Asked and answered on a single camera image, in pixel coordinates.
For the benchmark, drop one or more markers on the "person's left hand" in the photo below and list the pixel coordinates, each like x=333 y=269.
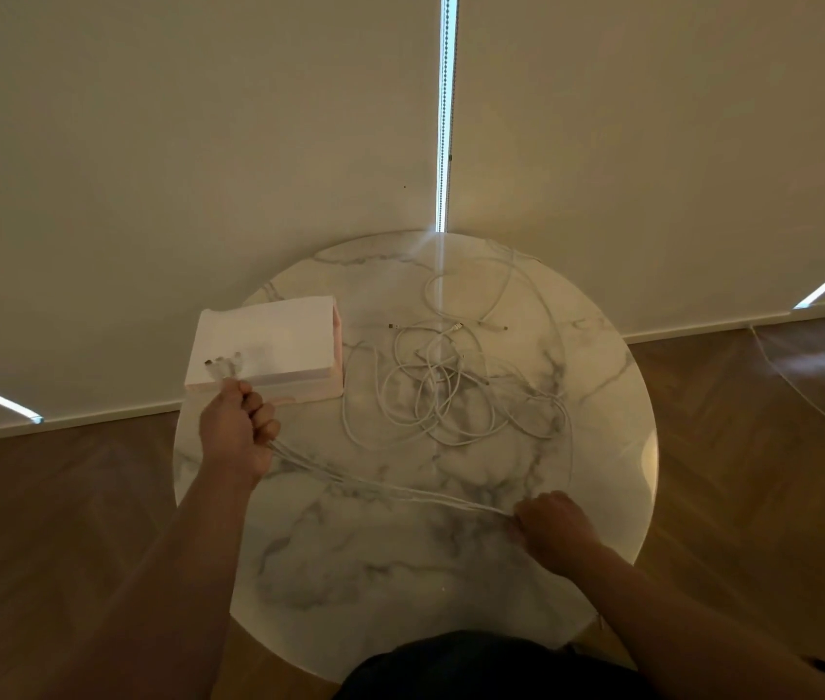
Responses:
x=234 y=430

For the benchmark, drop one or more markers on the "person's right hand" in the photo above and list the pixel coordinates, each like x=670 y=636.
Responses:
x=554 y=535

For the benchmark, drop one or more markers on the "white pink box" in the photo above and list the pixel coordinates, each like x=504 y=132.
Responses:
x=281 y=335

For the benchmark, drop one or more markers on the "person's right forearm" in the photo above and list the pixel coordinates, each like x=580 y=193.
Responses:
x=689 y=641

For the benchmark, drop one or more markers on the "person's left forearm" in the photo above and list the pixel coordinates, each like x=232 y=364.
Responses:
x=165 y=597

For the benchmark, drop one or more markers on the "black shorts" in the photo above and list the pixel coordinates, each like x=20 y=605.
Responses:
x=485 y=670

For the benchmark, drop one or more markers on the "round marble table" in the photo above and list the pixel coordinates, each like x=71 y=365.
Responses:
x=398 y=597

